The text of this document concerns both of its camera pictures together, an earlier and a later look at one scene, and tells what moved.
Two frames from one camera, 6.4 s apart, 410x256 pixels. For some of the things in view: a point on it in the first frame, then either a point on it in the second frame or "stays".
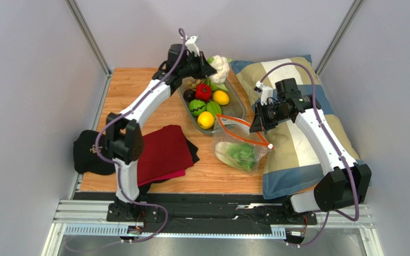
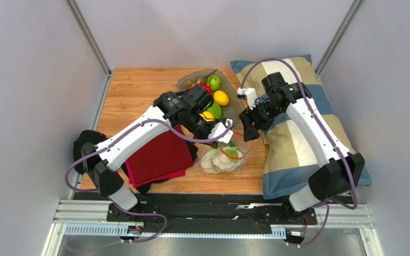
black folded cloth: x=193 y=149 stays
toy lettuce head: x=240 y=154 → x=206 y=161
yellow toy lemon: x=205 y=120 stays
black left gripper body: x=192 y=68 → x=198 y=127
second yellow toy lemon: x=221 y=97 stays
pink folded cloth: x=179 y=173 stays
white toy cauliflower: x=221 y=65 → x=227 y=160
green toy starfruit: x=213 y=108 stays
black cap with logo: x=86 y=158 stays
